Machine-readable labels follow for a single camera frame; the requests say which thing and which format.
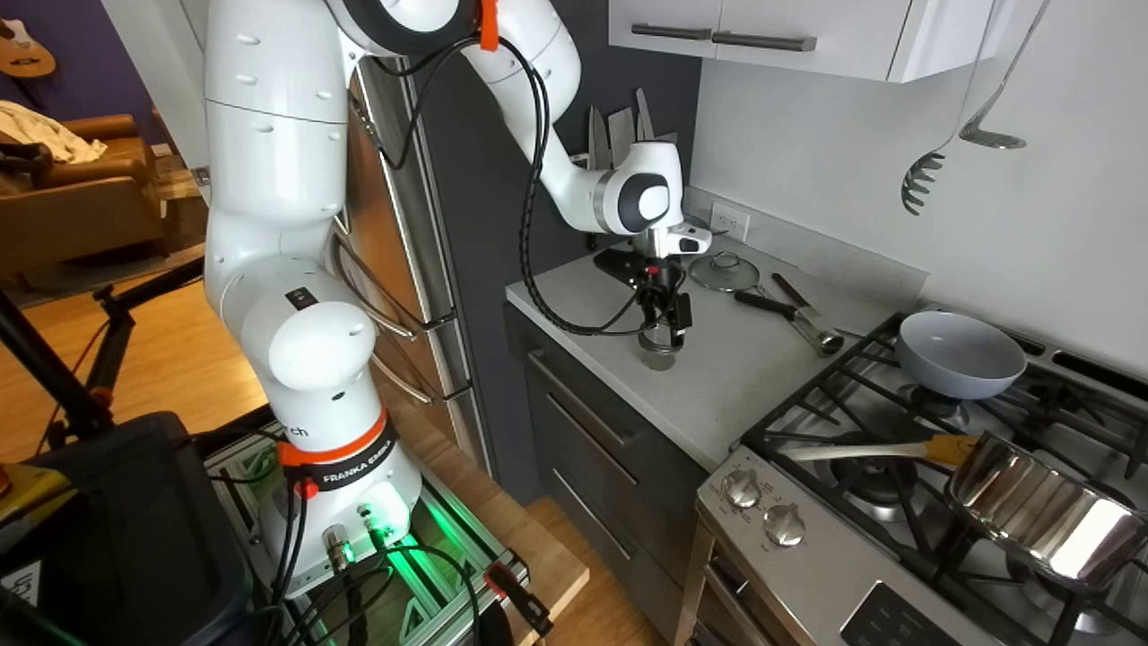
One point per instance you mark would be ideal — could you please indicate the brown armchair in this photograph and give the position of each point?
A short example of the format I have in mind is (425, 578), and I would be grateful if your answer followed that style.
(87, 189)

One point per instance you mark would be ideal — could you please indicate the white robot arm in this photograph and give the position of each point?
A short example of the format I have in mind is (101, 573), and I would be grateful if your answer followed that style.
(277, 81)

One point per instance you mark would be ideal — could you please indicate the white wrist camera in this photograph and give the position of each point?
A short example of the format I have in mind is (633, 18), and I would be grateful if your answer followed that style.
(680, 243)

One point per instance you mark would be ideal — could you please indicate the hanging black pasta spoon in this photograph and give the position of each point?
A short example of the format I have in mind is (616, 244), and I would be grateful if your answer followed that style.
(918, 183)

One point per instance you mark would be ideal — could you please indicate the stainless steel refrigerator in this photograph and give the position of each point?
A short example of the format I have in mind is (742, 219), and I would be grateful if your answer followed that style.
(400, 263)

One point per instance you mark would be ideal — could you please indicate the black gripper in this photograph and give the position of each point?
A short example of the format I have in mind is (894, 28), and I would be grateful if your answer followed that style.
(658, 288)

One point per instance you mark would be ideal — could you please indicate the grey drawer cabinet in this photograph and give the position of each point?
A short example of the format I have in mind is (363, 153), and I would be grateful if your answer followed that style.
(618, 477)

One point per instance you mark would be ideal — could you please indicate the glass pot lid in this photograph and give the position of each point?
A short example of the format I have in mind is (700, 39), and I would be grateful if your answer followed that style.
(724, 272)

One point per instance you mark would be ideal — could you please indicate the knives on magnetic strip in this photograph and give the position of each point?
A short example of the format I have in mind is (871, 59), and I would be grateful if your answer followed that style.
(616, 135)

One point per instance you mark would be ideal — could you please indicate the white upper cabinet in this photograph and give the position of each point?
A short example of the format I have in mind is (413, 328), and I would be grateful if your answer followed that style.
(884, 39)

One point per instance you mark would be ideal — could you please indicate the gas stove range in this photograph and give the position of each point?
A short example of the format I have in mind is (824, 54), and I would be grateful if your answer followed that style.
(878, 550)

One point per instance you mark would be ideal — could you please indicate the stainless steel pot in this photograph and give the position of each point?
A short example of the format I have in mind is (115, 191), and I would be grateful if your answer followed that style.
(1048, 519)

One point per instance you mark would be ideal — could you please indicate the black box on cart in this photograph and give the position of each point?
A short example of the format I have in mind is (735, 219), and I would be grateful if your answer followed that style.
(142, 555)

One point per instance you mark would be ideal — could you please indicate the black handled kitchen utensil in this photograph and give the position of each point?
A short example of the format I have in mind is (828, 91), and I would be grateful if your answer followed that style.
(798, 312)

